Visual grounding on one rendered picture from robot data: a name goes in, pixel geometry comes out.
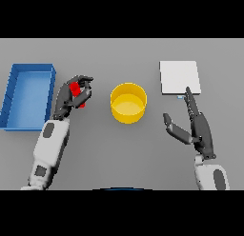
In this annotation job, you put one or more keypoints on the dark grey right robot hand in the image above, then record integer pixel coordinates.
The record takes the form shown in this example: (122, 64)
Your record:
(201, 129)

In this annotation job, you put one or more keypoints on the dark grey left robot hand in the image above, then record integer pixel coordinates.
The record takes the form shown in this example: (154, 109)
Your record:
(65, 98)

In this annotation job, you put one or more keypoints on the red beaker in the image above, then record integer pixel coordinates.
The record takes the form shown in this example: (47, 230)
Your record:
(75, 89)

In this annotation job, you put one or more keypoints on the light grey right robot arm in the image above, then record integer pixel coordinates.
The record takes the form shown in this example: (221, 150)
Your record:
(210, 176)

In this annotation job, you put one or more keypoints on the pale square measuring scale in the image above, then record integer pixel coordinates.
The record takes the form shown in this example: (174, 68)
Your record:
(179, 77)

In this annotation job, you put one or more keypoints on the yellow bowl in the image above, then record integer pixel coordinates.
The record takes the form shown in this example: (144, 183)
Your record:
(128, 103)

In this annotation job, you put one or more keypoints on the blue tray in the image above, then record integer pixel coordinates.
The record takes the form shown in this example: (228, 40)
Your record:
(28, 97)

